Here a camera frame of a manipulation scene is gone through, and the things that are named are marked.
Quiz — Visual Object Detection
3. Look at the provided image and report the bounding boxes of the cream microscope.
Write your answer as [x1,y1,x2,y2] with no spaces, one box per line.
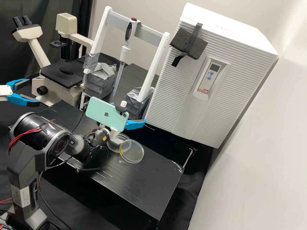
[12,13,95,108]

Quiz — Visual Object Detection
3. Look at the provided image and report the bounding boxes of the petri dish lid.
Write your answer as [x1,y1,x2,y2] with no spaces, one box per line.
[118,139,145,164]

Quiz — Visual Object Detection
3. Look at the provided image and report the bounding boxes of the grey taped block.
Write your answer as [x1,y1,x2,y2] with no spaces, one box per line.
[83,54,118,100]
[124,87,155,121]

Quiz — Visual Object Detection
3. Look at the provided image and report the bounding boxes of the pipette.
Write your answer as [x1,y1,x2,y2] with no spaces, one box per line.
[112,17,142,99]

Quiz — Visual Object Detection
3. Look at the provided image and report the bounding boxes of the white pipette stand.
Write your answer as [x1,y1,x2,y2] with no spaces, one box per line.
[83,6,171,104]

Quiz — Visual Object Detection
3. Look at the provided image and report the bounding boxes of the petri dish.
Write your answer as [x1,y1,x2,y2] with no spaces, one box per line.
[106,133,130,153]

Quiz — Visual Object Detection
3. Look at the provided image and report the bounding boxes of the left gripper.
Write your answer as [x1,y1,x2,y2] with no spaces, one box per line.
[0,77,41,107]

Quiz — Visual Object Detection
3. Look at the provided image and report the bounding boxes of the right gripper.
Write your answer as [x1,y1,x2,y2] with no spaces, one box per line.
[109,118,146,139]

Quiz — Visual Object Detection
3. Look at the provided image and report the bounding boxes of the black cable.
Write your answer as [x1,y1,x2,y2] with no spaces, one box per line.
[38,171,70,230]

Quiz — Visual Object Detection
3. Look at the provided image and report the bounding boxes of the right wrist camera phone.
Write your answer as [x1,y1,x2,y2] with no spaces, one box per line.
[85,96,130,134]

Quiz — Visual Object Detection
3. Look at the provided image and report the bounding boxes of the incubator door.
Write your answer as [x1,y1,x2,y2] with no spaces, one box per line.
[145,14,279,150]

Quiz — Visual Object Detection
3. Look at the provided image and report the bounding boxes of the white incubator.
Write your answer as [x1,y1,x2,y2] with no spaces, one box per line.
[145,2,280,150]

